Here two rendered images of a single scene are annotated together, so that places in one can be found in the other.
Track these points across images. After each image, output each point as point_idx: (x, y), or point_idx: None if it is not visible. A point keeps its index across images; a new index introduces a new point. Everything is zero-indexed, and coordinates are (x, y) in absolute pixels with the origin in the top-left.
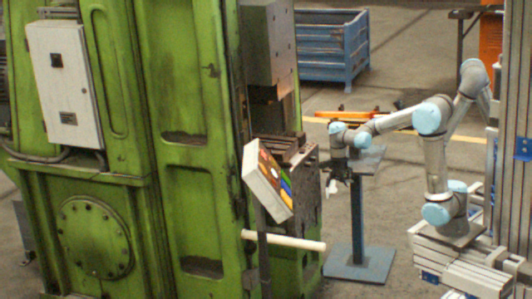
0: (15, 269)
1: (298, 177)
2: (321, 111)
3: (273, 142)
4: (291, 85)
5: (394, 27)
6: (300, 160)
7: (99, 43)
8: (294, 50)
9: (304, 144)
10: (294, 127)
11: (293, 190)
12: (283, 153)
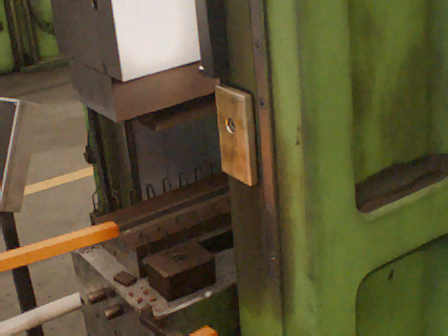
0: None
1: (90, 290)
2: (102, 229)
3: (149, 213)
4: (107, 104)
5: None
6: (93, 268)
7: None
8: (112, 28)
9: (161, 295)
10: (271, 305)
11: (78, 289)
12: (98, 221)
